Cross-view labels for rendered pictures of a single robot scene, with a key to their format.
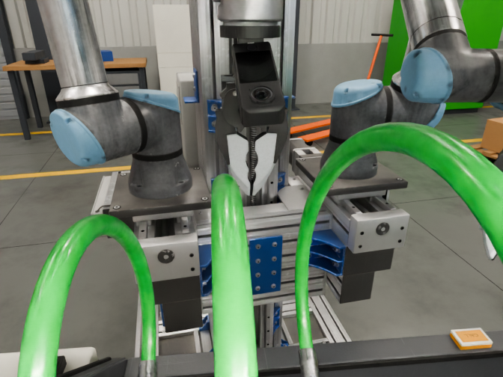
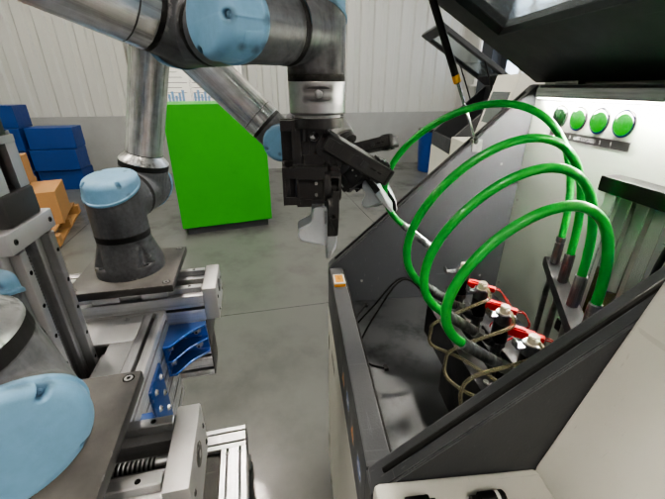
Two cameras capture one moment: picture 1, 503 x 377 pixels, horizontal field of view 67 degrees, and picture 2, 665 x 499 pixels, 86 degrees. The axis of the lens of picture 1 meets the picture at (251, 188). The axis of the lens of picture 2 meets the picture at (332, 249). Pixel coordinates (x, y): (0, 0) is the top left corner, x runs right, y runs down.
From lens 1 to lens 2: 69 cm
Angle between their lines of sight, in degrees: 80
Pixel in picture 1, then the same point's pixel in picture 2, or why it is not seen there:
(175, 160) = not seen: hidden behind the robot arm
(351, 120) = (136, 212)
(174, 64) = not seen: outside the picture
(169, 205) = (123, 420)
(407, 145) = (530, 139)
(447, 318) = not seen: hidden behind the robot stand
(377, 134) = (513, 142)
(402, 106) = (155, 185)
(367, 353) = (349, 317)
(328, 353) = (351, 333)
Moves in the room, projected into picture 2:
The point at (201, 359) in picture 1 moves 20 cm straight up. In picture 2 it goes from (363, 403) to (367, 304)
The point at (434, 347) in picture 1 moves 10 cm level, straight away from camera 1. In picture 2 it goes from (343, 293) to (313, 283)
